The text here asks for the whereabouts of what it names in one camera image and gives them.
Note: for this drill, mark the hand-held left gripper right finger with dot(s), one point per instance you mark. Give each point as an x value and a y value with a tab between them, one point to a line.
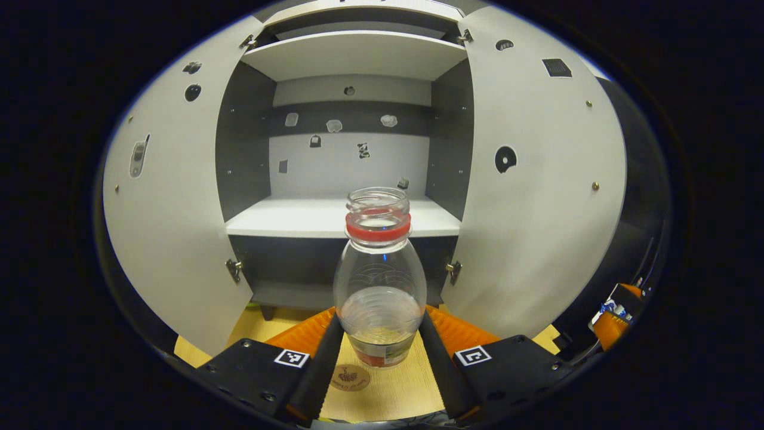
441	370

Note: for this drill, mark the white drawer front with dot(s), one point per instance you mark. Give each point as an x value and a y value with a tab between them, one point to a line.
292	13

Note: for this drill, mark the metal door hinge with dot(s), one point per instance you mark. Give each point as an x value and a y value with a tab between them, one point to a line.
234	270
454	272
248	42
465	36

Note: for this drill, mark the round wooden coaster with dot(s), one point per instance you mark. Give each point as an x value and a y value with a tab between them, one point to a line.
349	379

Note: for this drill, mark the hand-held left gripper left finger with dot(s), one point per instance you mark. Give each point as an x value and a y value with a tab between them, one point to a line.
322	370

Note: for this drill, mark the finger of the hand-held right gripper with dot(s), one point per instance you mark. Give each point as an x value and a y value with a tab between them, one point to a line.
630	292
612	328

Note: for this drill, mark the clear plastic bottle red label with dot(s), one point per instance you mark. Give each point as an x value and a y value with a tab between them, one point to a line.
379	280

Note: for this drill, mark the black backdrop cloth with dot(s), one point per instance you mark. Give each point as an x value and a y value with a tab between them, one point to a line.
638	197

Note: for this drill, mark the white cabinet shelf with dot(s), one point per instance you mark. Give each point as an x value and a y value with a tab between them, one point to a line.
286	221
358	57

